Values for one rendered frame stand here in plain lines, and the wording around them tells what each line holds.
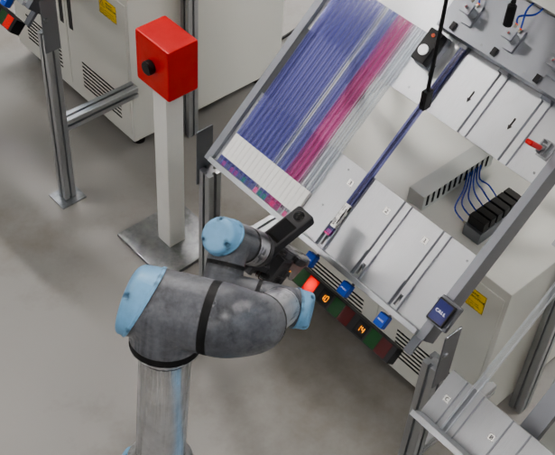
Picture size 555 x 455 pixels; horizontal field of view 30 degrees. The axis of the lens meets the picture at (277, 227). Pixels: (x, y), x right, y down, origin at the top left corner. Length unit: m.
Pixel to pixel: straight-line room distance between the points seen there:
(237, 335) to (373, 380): 1.43
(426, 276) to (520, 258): 0.38
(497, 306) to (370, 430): 0.60
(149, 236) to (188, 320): 1.71
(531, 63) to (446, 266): 0.44
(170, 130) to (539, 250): 1.05
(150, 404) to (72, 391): 1.22
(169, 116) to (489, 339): 1.04
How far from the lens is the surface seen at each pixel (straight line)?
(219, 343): 1.55
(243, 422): 2.84
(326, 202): 2.29
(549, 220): 2.59
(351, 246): 2.24
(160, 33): 2.73
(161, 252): 3.20
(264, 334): 1.58
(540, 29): 2.17
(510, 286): 2.41
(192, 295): 1.56
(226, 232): 1.94
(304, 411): 2.87
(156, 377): 1.66
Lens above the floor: 2.38
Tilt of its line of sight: 46 degrees down
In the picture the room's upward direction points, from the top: 5 degrees clockwise
